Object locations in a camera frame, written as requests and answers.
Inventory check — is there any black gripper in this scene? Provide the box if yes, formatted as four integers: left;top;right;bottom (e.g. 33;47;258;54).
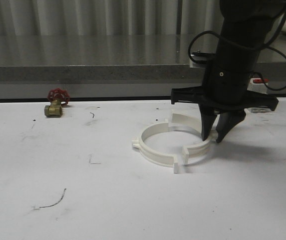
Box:
170;58;279;144

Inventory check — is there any white half clamp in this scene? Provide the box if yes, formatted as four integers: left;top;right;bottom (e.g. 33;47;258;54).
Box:
169;110;218;166
131;119;178;174

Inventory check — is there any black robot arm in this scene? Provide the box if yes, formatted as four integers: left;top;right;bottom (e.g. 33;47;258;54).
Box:
171;0;286;143

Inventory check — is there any grey stone counter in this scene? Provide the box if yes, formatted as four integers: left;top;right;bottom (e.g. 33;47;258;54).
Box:
0;34;286;100

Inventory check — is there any grey pleated curtain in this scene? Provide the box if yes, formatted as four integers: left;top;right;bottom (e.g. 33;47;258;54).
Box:
0;0;223;36

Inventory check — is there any white circuit breaker red switch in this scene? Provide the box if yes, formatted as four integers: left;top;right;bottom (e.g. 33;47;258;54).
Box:
246;77;271;114

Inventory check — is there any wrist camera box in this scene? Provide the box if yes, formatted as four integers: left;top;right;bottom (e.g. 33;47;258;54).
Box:
189;52;215;69

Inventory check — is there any black cable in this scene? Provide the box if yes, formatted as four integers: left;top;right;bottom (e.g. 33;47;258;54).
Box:
187;0;286;92

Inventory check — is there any brass valve red handle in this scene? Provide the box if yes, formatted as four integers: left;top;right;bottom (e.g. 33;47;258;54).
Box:
44;88;70;118

